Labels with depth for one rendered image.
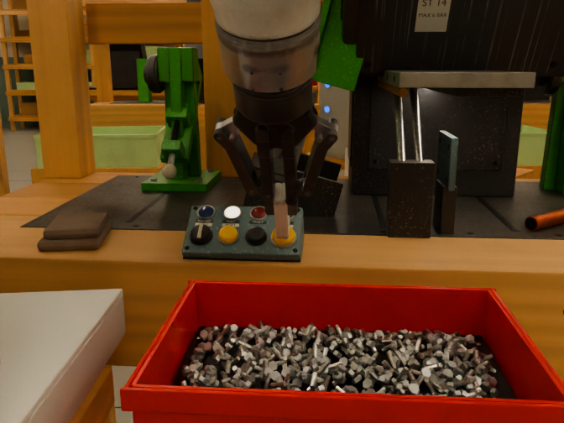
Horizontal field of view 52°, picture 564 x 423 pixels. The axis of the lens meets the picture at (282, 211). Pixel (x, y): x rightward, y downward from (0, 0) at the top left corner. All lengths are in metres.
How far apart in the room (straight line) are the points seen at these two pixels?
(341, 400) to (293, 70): 0.27
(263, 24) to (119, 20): 1.00
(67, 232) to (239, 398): 0.45
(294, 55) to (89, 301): 0.33
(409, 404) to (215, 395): 0.13
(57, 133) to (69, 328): 0.89
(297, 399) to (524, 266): 0.43
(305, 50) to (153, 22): 0.95
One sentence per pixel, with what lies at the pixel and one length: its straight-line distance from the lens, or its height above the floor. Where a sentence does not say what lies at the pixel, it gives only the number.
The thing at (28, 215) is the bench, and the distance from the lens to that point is 1.12.
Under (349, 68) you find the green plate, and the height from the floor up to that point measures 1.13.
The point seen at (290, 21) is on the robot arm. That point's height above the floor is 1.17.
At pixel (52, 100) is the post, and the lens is 1.42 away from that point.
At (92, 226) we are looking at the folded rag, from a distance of 0.81.
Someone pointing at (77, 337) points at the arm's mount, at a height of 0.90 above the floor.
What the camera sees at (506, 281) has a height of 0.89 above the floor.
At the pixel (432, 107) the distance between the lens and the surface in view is 1.09.
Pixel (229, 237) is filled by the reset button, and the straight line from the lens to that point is 0.72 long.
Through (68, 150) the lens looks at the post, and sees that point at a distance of 1.42.
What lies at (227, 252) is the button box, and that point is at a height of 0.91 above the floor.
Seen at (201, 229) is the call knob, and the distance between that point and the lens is 0.73.
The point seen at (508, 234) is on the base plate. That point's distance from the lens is 0.90.
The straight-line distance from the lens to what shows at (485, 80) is 0.75.
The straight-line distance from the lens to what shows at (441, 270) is 0.73.
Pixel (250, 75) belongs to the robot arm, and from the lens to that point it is 0.51.
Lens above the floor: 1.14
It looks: 14 degrees down
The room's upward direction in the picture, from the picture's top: straight up
